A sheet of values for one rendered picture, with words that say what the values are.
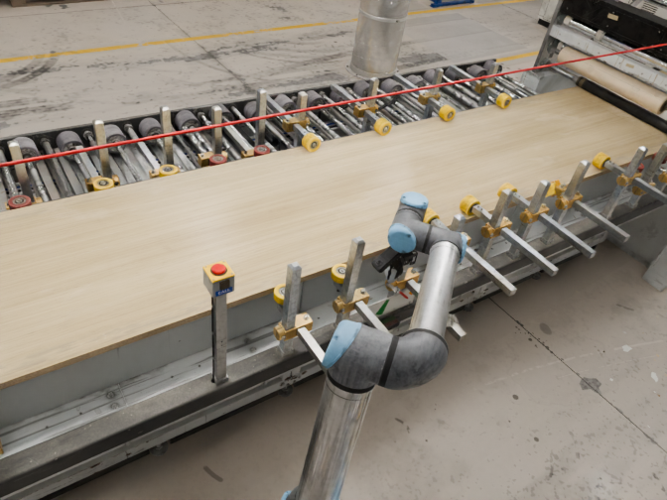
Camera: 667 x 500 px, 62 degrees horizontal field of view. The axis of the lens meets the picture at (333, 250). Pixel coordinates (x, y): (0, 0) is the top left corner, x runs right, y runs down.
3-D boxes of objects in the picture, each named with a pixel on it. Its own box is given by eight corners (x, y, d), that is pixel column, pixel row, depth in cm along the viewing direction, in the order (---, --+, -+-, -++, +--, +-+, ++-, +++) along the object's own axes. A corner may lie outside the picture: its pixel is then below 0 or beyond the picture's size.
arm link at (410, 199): (397, 201, 172) (404, 185, 179) (390, 231, 180) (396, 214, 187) (427, 209, 170) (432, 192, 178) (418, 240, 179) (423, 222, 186)
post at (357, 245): (345, 332, 217) (366, 240, 186) (338, 335, 216) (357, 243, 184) (340, 325, 219) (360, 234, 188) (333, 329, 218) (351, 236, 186)
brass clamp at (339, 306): (368, 305, 211) (370, 296, 208) (338, 316, 205) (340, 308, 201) (358, 295, 215) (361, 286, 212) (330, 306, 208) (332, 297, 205)
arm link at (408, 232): (426, 237, 162) (433, 214, 171) (388, 226, 163) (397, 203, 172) (418, 261, 168) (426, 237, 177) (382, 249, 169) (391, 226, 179)
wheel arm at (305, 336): (348, 393, 182) (350, 386, 179) (339, 398, 180) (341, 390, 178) (284, 306, 208) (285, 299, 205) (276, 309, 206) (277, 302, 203)
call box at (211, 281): (234, 293, 162) (235, 274, 157) (212, 301, 159) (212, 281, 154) (224, 278, 166) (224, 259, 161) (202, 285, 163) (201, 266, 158)
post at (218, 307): (228, 380, 191) (229, 290, 162) (215, 386, 189) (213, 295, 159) (222, 370, 194) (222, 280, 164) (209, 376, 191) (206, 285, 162)
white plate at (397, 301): (412, 303, 231) (418, 286, 225) (362, 323, 219) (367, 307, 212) (412, 302, 232) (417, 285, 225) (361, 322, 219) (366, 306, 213)
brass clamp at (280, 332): (312, 331, 200) (314, 321, 197) (280, 344, 194) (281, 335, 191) (304, 319, 204) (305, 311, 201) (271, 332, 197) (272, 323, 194)
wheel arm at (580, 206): (626, 240, 246) (630, 235, 244) (623, 242, 244) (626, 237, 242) (563, 195, 267) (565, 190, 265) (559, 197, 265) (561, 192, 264)
